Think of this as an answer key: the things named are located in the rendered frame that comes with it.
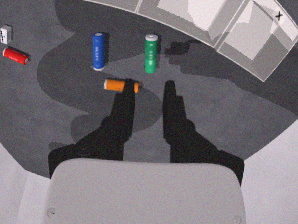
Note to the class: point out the orange battery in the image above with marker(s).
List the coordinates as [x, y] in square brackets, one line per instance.
[117, 85]

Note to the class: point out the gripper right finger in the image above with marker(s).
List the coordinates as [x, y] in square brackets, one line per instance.
[186, 144]

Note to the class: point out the red aa battery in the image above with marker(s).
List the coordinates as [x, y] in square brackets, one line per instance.
[16, 56]

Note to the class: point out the white three-compartment bin rack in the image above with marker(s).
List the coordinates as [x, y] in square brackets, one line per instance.
[257, 42]

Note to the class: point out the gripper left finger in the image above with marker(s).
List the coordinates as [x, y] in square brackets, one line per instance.
[103, 143]

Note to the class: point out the small white block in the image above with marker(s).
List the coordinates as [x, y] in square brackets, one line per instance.
[5, 34]

